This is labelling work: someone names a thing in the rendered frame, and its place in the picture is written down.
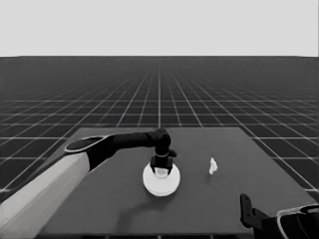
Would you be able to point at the large thick white disc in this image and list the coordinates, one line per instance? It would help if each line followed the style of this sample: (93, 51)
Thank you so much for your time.
(159, 187)

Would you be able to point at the small white T-shaped piece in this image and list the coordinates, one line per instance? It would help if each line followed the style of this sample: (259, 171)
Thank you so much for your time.
(213, 167)

